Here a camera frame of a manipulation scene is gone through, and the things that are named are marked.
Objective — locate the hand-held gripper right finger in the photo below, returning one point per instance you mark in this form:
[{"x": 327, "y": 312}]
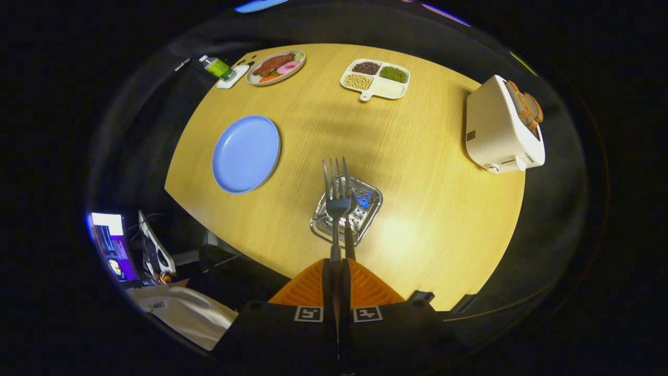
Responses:
[{"x": 386, "y": 334}]

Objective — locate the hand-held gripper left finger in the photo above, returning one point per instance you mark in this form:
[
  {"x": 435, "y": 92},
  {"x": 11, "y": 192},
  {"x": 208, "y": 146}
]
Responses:
[{"x": 292, "y": 334}]

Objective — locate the metal spoon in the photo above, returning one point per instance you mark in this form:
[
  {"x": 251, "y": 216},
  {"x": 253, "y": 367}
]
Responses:
[{"x": 349, "y": 243}]

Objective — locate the white cloth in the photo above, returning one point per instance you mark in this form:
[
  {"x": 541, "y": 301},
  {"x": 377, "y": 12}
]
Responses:
[{"x": 193, "y": 313}]

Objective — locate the perforated metal basket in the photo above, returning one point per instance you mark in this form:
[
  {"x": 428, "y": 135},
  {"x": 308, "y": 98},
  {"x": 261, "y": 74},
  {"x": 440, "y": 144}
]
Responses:
[{"x": 368, "y": 201}]

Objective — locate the white laptop stand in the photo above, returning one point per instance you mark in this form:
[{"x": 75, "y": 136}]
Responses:
[{"x": 152, "y": 239}]

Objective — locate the blue plate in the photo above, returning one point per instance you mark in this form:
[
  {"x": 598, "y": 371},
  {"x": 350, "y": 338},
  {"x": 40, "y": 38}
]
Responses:
[{"x": 245, "y": 154}]

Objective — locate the computer monitor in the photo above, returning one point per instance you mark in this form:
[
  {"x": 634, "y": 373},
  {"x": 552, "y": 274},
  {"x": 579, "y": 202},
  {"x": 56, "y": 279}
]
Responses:
[{"x": 112, "y": 245}]

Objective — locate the white toaster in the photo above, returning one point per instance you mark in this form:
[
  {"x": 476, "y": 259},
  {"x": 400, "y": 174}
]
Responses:
[{"x": 490, "y": 125}]

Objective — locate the white divided dish with beans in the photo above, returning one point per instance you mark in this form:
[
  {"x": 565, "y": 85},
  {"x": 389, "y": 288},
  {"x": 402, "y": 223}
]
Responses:
[{"x": 389, "y": 87}]

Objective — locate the white square coaster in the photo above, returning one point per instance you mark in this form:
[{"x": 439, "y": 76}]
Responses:
[{"x": 229, "y": 83}]

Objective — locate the toasted bread slice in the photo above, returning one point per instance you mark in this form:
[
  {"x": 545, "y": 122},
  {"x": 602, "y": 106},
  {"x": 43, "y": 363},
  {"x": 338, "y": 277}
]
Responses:
[
  {"x": 535, "y": 112},
  {"x": 516, "y": 102}
]

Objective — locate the plate of meat and vegetables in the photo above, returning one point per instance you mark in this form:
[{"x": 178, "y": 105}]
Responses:
[{"x": 274, "y": 65}]

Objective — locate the green drink bottle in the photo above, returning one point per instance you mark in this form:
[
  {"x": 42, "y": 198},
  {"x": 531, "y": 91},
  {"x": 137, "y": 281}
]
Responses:
[{"x": 218, "y": 68}]

